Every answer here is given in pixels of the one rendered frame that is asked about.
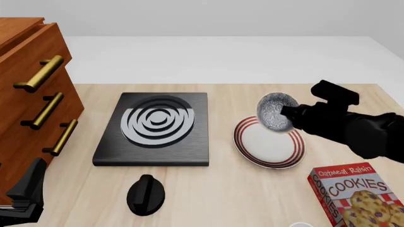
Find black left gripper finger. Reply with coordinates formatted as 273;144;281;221
6;157;49;207

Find wooden cabinet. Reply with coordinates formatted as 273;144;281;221
0;17;85;207

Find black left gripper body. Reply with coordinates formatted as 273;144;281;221
0;202;45;224

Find flat black stove plate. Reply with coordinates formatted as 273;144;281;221
92;91;211;168

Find white plate with red rings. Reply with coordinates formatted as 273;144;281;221
232;114;307;170

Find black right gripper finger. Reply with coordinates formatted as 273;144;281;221
280;105;302;119

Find black patterned bowl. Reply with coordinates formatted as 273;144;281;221
256;91;300;135

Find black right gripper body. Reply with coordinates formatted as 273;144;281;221
293;103;320;137

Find oatmeal raisin cookies box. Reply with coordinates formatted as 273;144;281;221
307;161;404;227

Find brass drawer handle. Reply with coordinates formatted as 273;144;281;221
13;55;65;94
41;119;79;157
20;91;65;131

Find round black stove knob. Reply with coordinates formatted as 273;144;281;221
126;174;166;217

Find wooden drawer with raised edge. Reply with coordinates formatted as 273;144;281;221
0;22;73;95

